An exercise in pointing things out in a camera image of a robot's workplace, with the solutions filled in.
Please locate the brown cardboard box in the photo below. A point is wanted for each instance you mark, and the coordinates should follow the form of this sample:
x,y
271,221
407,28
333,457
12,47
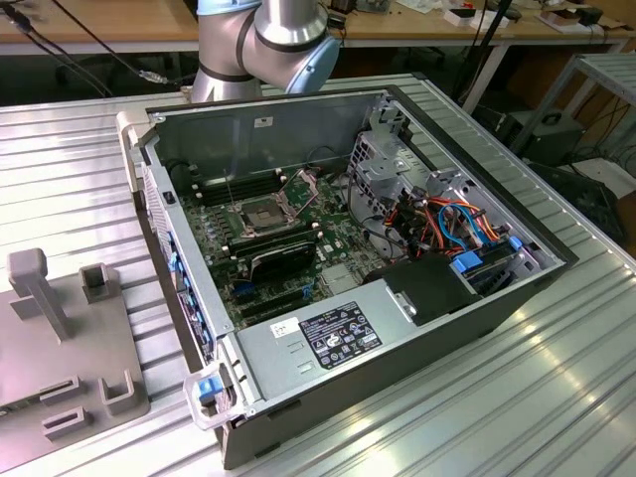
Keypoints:
x,y
559,19

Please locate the thin metal locking lever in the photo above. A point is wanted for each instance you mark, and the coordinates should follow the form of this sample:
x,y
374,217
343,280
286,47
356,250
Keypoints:
x,y
230,191

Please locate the blue disk carrier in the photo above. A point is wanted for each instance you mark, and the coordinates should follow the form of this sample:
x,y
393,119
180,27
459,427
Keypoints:
x,y
467,262

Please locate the CPU socket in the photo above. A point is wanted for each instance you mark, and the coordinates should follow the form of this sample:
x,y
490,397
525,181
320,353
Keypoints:
x,y
261,216

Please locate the black RAM slot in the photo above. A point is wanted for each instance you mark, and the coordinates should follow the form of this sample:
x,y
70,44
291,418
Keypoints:
x,y
241,195
274,244
241,189
241,183
241,177
268,234
271,239
248,252

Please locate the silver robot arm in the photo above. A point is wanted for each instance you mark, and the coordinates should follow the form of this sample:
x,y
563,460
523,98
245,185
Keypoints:
x,y
283,30

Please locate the silver chipset heatsink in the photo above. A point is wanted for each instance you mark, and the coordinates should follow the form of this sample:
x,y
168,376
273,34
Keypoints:
x,y
340,278

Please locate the black expansion slot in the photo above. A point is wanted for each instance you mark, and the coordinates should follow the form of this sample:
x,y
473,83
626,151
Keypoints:
x,y
273,309
270,296

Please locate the black case fan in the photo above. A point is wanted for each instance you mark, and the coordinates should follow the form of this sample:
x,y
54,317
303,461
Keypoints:
x,y
179,171

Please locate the silver drive cage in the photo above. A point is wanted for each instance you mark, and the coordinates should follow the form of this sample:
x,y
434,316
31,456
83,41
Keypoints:
x,y
377,169

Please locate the small black device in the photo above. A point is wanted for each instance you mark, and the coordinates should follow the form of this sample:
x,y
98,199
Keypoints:
x,y
591,16

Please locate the green RAM stick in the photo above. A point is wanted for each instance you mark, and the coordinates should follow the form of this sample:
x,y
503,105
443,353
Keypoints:
x,y
12,407

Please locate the metal slat side table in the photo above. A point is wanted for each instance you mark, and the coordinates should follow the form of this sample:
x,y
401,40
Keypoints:
x,y
611,74

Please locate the blue card retention clip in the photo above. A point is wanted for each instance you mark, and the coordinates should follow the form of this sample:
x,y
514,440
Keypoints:
x,y
172,259

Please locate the silver power supply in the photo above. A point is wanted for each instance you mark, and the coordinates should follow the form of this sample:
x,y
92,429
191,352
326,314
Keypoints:
x,y
268,358

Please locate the black graphics card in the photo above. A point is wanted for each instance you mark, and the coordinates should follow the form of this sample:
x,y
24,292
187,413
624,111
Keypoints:
x,y
283,261

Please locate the white box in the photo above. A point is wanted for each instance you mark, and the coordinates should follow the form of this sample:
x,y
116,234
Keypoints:
x,y
462,19

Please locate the grey parts rack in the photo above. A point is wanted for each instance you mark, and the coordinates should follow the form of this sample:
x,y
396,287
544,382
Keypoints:
x,y
74,348

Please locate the black bag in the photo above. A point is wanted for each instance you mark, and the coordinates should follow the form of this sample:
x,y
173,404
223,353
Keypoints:
x,y
586,199

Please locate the green motherboard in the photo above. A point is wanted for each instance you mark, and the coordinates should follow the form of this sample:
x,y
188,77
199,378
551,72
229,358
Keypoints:
x,y
343,238

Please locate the black plastic shroud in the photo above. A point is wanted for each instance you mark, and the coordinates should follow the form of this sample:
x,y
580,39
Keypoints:
x,y
427,288

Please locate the blue case latch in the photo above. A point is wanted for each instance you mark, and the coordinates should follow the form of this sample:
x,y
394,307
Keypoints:
x,y
207,390

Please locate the wooden desk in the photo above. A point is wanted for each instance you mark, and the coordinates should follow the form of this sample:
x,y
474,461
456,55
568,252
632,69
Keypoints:
x,y
124,25
422,31

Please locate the open PC case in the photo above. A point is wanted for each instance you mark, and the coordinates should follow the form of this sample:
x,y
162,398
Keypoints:
x,y
397,377

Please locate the black case lock latch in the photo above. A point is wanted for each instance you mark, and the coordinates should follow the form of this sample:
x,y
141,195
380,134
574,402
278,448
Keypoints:
x,y
170,197

